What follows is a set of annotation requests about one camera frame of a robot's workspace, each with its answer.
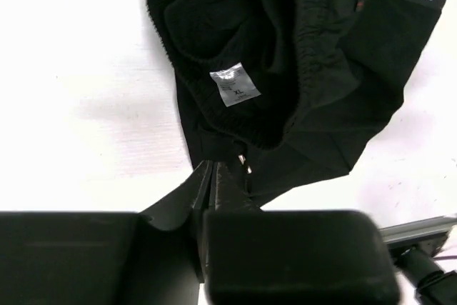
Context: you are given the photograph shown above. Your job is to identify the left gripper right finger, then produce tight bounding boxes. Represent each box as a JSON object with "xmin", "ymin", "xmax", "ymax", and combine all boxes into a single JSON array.
[{"xmin": 210, "ymin": 160, "xmax": 261, "ymax": 212}]

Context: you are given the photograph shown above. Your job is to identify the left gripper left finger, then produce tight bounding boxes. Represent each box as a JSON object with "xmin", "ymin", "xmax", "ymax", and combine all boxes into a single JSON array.
[{"xmin": 141, "ymin": 161, "xmax": 214, "ymax": 230}]

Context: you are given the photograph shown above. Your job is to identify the black shorts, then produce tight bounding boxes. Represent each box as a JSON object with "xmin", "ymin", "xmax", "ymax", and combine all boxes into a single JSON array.
[{"xmin": 146, "ymin": 0, "xmax": 446, "ymax": 205}]

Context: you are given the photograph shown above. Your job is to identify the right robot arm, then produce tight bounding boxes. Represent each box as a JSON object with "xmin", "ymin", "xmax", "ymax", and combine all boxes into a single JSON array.
[{"xmin": 389, "ymin": 244, "xmax": 456, "ymax": 305}]

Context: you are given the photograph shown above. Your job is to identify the aluminium frame rail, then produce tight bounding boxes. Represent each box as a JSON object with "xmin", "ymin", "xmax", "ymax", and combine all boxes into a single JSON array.
[{"xmin": 380, "ymin": 214, "xmax": 456, "ymax": 244}]

